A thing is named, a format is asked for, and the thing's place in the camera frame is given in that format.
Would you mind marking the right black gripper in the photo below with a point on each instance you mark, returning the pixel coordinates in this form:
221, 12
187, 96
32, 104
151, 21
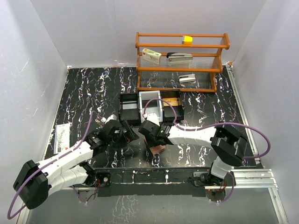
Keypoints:
152, 141

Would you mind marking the black front base bar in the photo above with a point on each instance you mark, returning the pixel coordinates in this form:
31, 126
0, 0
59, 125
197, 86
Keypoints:
159, 182

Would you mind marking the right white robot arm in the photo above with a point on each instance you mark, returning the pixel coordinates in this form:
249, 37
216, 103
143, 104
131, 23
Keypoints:
228, 143

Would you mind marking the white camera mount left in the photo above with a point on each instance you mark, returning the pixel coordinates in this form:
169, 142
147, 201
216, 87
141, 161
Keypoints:
111, 117

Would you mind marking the middle white tray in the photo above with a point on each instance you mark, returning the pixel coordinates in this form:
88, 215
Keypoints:
154, 106

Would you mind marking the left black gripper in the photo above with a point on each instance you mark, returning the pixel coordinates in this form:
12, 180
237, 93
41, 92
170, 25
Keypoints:
128, 130

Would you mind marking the pink leather card holder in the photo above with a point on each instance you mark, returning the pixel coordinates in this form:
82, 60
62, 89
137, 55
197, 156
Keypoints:
155, 150

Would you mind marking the yellow sticky note block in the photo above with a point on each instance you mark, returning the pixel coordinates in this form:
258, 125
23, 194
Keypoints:
187, 39

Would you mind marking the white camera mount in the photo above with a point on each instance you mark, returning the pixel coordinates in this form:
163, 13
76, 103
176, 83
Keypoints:
152, 117
111, 117

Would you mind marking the left black tray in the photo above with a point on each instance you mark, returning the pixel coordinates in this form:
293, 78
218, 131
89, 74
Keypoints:
129, 109

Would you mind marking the white staples box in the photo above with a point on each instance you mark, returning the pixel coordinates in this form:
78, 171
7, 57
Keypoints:
151, 56

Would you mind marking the gold card in tray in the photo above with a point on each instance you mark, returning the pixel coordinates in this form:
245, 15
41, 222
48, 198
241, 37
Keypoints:
172, 101

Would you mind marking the grey black stapler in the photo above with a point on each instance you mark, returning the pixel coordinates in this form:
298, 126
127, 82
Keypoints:
174, 57

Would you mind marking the silver card in tray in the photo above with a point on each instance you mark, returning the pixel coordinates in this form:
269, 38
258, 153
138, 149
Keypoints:
129, 106

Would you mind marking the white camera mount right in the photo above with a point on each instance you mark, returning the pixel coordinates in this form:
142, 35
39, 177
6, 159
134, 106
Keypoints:
152, 117

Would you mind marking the white paper label sheet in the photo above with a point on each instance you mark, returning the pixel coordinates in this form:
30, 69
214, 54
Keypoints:
62, 138

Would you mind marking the orange wooden shelf rack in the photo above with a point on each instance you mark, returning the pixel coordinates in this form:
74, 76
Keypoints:
206, 64

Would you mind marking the small white hole punch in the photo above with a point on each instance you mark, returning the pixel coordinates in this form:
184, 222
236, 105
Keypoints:
189, 78

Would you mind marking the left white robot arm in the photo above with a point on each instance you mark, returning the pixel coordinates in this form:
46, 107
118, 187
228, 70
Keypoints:
38, 180

